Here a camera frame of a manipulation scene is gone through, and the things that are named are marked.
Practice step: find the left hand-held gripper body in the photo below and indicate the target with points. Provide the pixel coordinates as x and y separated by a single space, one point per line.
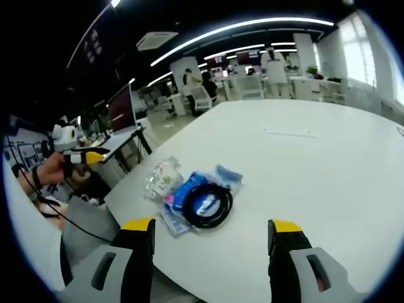
63 136

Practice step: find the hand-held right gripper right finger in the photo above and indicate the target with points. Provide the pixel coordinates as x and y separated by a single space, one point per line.
293 252

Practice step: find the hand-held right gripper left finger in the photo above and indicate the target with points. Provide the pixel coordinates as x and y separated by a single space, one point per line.
126 252

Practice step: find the clear plastic packet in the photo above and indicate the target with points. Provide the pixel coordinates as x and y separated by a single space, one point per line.
162 181

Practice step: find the blue snack packet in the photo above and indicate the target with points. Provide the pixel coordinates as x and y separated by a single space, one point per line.
186 193

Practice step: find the blue cloth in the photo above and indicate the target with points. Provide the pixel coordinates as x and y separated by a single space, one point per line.
228 176

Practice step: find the person's left hand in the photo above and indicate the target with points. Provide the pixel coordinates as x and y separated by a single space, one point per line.
52 172

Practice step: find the side desk with black legs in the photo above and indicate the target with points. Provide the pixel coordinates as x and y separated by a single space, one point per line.
126 142

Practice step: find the black wristband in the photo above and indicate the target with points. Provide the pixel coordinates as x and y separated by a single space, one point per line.
35 176

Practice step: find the dark red monitor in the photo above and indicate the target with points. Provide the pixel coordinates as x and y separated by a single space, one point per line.
121 107

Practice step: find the white table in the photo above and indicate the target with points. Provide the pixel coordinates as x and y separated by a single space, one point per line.
268 189

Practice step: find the white office chair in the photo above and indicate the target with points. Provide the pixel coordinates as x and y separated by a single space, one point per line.
251 88
200 98

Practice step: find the ceiling air conditioner vent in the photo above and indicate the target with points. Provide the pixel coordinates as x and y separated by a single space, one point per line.
156 40

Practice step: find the green potted plant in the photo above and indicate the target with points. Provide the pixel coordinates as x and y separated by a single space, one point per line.
312 69

